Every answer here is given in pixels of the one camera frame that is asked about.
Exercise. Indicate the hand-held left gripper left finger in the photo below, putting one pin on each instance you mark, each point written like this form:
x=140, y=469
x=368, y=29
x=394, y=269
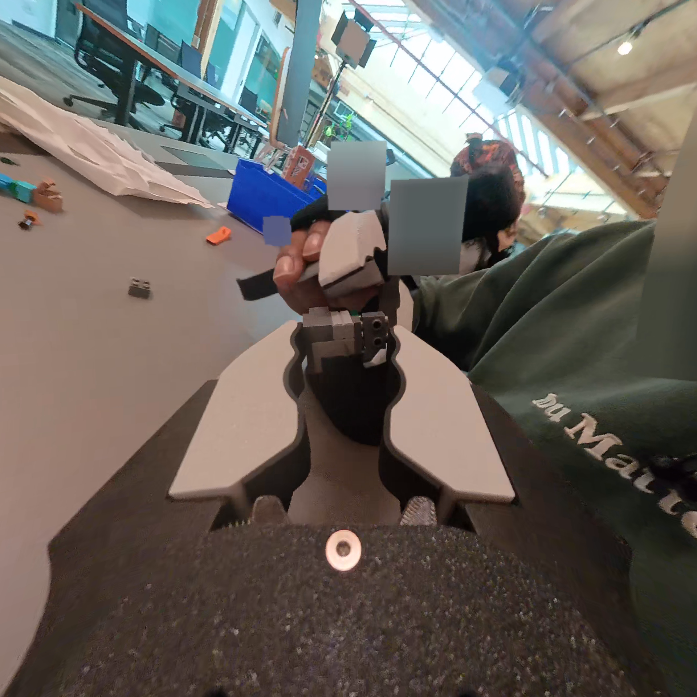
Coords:
x=245, y=424

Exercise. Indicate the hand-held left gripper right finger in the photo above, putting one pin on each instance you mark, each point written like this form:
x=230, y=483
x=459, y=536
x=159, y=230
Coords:
x=446, y=430

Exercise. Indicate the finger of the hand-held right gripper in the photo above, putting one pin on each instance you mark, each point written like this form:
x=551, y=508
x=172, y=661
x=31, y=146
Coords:
x=351, y=245

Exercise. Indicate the dark grey toy brick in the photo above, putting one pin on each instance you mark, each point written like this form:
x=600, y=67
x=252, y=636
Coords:
x=375, y=332

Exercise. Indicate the grey toy brick stack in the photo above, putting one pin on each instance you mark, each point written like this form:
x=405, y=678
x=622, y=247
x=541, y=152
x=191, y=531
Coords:
x=326, y=332

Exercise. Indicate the light grey toy brick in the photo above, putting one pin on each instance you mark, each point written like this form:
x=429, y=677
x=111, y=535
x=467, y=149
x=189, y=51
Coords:
x=139, y=288

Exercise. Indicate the person's right hand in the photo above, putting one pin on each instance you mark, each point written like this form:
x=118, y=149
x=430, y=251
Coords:
x=297, y=256

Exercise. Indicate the orange printed carton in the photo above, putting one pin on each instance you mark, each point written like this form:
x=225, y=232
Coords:
x=298, y=166

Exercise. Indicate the blue plastic bin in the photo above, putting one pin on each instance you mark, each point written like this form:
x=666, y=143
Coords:
x=256, y=196

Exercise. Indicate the orange toy piece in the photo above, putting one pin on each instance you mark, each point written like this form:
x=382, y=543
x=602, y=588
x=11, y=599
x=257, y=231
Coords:
x=219, y=236

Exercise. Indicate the person's head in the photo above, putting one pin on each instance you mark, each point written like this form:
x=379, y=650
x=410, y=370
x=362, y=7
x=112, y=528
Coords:
x=495, y=190

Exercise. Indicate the person's green sweatshirt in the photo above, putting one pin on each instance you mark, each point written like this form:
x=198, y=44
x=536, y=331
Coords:
x=599, y=490

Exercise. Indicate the grey building column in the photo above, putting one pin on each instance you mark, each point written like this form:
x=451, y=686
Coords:
x=302, y=65

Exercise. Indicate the studio light panel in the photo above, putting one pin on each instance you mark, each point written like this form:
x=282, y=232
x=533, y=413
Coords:
x=353, y=41

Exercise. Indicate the brown top office table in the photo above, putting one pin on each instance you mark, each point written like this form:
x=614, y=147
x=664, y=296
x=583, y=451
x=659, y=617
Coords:
x=163, y=57

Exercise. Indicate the white crumpled plastic bag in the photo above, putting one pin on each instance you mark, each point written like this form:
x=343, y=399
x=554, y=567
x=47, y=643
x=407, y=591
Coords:
x=81, y=147

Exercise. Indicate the toy torch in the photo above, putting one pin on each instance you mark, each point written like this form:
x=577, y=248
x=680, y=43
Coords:
x=27, y=222

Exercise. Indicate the blue toy figure brown head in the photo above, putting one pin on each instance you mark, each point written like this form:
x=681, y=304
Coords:
x=22, y=190

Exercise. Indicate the black office chair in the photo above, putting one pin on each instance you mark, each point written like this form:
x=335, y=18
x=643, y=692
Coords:
x=101, y=38

